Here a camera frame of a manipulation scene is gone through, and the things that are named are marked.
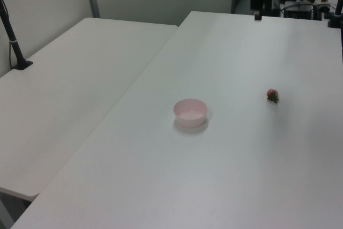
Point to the red toy strawberry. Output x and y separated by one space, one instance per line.
272 95

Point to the pink plastic bowl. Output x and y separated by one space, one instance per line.
187 123

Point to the black control box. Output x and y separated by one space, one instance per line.
298 11

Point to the black clamped camera stand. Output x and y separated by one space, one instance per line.
338 6

